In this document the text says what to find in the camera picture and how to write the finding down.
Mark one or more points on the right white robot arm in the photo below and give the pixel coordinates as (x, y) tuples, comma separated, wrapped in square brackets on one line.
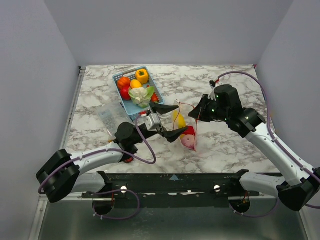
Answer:
[(298, 183)]

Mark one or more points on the orange pumpkin toy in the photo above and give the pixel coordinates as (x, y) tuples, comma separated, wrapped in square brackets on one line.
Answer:
[(123, 82)]

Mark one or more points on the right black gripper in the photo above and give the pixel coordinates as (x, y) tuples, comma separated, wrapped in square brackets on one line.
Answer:
[(203, 110)]

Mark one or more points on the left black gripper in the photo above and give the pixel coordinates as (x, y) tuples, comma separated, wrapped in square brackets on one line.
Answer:
[(172, 135)]

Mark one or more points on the blue plastic basket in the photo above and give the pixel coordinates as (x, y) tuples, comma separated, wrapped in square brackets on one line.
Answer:
[(131, 109)]

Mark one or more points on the white cauliflower toy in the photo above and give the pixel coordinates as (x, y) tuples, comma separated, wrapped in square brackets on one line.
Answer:
[(141, 96)]

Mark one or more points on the red chili toy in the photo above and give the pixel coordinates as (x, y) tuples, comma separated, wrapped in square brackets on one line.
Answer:
[(154, 98)]

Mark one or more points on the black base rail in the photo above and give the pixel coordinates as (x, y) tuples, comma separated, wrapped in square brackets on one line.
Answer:
[(180, 190)]

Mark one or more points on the clear plastic screw box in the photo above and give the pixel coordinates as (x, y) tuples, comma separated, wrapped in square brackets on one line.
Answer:
[(112, 115)]

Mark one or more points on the clear zip top bag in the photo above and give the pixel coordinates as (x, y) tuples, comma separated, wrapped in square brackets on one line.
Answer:
[(180, 119)]

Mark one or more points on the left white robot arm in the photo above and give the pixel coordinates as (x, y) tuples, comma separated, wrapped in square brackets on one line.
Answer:
[(60, 175)]

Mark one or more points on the red utility knife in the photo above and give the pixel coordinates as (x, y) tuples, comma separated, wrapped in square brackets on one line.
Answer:
[(129, 160)]

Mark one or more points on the red bell pepper toy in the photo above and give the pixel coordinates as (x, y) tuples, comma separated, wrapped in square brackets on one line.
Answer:
[(190, 131)]

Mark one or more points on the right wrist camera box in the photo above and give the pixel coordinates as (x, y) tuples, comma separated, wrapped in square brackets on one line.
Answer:
[(213, 83)]

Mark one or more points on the yellow bell pepper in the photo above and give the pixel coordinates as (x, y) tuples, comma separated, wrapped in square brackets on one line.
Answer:
[(142, 76)]

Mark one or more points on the yellow lemon toy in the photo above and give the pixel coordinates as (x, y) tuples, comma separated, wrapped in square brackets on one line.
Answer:
[(135, 84)]

